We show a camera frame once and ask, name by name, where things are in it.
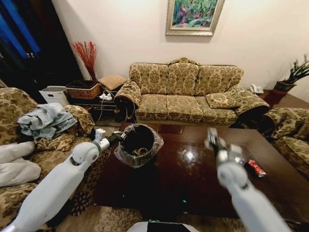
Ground white power strip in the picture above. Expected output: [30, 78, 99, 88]
[99, 90, 114, 101]

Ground reddish wooden corner table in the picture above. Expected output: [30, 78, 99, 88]
[258, 88, 309, 110]

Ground dark glass-door cabinet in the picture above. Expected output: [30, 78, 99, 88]
[0, 0, 84, 103]

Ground floral three-seat sofa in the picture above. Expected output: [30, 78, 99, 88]
[113, 57, 270, 129]

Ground white cable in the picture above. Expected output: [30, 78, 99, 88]
[95, 96, 114, 123]

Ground red dried branches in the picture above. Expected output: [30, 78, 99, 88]
[71, 41, 98, 81]

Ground floral throw pillow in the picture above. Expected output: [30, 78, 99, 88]
[205, 92, 241, 109]

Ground white air purifier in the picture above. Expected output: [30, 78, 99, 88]
[39, 86, 70, 106]

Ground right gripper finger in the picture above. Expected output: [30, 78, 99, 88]
[204, 132, 213, 148]
[208, 127, 220, 144]

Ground tan woven cushion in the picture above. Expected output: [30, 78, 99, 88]
[98, 74, 128, 90]

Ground wicker basket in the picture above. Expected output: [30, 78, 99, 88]
[65, 79, 101, 100]

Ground green potted plant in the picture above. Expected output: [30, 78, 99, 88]
[273, 53, 309, 93]

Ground dark wooden side table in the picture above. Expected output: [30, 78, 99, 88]
[69, 89, 119, 123]

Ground red snack wrapper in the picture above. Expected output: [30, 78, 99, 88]
[244, 159, 267, 179]

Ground blue-grey crumpled cloth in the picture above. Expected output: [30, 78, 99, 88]
[17, 102, 77, 140]

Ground white desk telephone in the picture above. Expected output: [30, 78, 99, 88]
[249, 83, 265, 94]

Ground framed flower painting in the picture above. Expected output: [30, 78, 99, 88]
[165, 0, 225, 37]

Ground white robot front shell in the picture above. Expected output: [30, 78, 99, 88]
[127, 220, 195, 232]

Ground black trash bin with liner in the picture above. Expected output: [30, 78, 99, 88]
[113, 123, 164, 169]

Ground patterned floor rug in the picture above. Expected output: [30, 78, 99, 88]
[54, 204, 242, 232]

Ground floral armchair with laundry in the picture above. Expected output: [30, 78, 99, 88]
[0, 87, 107, 232]

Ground white bedding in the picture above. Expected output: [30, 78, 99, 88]
[0, 141, 42, 188]

